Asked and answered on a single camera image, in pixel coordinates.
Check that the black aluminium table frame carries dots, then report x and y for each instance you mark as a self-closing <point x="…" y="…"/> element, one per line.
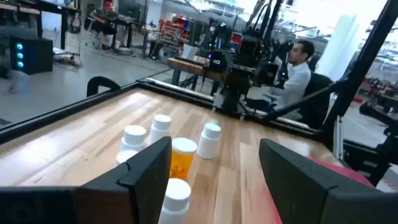
<point x="62" y="112"/>

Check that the black curved chair back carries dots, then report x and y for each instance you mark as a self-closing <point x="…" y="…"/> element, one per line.
<point x="102" y="79"/>

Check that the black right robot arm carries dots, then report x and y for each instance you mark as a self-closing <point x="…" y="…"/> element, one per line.
<point x="245" y="56"/>

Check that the red storage shelf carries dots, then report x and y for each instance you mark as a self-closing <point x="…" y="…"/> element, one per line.
<point x="174" y="31"/>

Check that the black computer tower blue lights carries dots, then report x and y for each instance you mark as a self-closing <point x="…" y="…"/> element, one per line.
<point x="34" y="56"/>

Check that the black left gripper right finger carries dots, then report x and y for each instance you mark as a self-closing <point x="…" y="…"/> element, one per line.
<point x="298" y="193"/>

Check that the dark work table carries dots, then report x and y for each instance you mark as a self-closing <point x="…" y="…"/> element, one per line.
<point x="63" y="21"/>

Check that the black office chair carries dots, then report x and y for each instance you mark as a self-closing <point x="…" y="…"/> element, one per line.
<point x="315" y="102"/>

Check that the white cup bottom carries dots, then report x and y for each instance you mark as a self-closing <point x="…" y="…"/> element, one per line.
<point x="174" y="202"/>

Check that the wooden workbench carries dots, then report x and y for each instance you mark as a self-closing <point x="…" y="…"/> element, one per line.
<point x="186" y="65"/>

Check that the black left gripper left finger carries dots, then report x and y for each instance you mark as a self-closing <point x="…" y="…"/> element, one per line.
<point x="146" y="186"/>

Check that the red translucent plastic basket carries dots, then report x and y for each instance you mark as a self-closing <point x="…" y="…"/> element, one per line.
<point x="342" y="172"/>

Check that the orange pill bottle white cap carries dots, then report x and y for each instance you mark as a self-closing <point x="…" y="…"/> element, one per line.
<point x="182" y="155"/>

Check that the person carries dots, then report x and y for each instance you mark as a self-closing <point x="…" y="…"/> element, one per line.
<point x="104" y="21"/>
<point x="297" y="84"/>

